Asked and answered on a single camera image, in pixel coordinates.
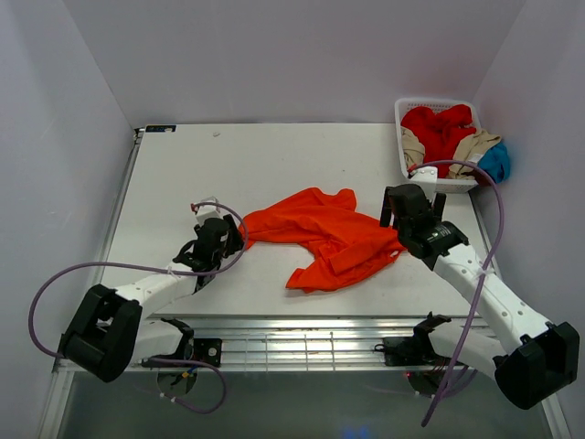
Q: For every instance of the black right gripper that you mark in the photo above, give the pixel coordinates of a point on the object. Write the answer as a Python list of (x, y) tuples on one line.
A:
[(437, 211)]

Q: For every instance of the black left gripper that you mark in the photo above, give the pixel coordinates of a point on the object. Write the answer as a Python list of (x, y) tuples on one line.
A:
[(227, 251)]

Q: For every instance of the orange t-shirt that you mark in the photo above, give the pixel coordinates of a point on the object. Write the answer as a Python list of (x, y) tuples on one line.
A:
[(348, 246)]

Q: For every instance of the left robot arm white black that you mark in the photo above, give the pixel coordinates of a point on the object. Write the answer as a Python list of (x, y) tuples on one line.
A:
[(110, 330)]

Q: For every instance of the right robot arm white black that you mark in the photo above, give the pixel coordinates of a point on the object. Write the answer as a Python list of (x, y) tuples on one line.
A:
[(529, 357)]

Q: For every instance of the white plastic laundry basket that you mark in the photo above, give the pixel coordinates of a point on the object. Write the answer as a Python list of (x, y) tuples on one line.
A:
[(453, 178)]

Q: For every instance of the red t-shirt in basket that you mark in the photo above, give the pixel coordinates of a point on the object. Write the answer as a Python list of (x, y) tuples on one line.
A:
[(424, 118)]

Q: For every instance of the beige t-shirt in basket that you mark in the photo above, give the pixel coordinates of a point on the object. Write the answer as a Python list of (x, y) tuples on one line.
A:
[(462, 145)]

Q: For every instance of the blue t-shirt in basket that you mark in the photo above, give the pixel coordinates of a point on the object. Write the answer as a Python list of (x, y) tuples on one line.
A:
[(496, 163)]

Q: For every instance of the blue label sticker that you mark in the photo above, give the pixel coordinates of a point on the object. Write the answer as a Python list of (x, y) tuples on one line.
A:
[(159, 128)]

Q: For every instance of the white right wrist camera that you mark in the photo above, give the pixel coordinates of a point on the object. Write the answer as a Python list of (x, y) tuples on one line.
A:
[(426, 178)]

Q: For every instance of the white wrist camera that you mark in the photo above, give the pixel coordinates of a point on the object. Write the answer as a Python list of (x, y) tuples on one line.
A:
[(205, 209), (426, 178)]

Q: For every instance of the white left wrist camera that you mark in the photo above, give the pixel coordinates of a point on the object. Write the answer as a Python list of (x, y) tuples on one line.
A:
[(205, 209)]

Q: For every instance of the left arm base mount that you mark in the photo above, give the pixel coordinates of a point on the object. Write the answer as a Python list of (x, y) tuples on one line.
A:
[(207, 350)]

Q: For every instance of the aluminium frame rail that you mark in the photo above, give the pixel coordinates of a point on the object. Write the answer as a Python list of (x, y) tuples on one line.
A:
[(309, 344)]

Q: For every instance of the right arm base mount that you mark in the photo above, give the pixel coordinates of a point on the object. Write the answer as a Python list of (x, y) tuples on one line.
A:
[(416, 349)]

